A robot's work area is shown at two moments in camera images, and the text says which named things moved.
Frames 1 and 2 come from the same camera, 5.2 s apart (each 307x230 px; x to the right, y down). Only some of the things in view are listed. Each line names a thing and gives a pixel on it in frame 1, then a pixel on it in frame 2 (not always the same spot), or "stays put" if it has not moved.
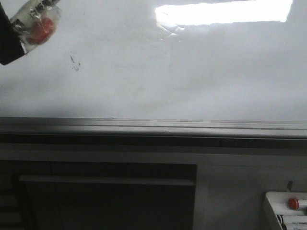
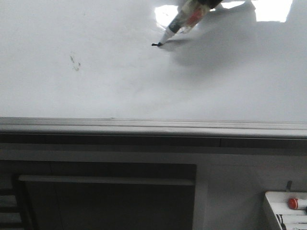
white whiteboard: [201, 59] stays put
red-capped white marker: [297, 204] stays put
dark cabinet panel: [82, 195] stays put
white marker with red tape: [36, 22] to [191, 13]
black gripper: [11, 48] to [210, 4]
